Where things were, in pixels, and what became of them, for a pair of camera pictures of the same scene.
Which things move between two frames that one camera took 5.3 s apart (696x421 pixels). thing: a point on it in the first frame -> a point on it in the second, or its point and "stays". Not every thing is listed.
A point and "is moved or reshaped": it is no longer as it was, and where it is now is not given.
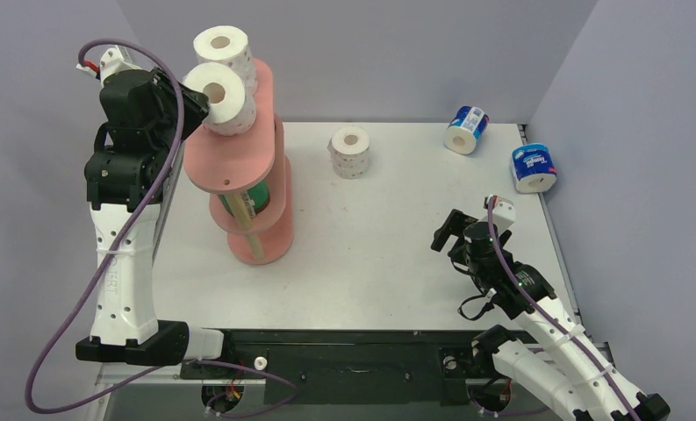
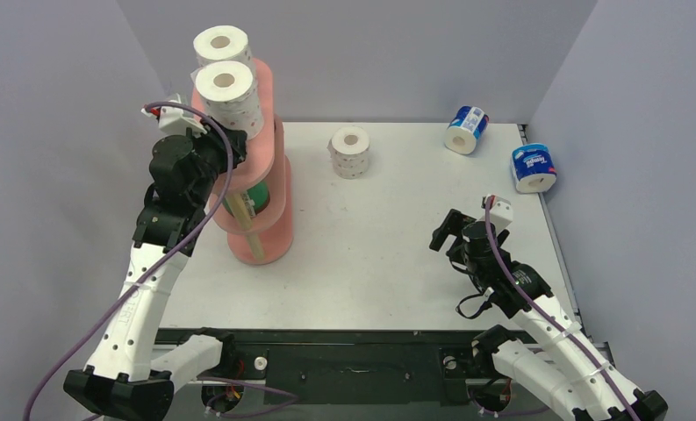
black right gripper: (457, 239) stays
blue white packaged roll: (467, 128) stays
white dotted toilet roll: (232, 107) is moved or reshaped
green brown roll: (256, 198) stays
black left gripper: (195, 107) -> (215, 140)
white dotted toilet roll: (348, 147) stays
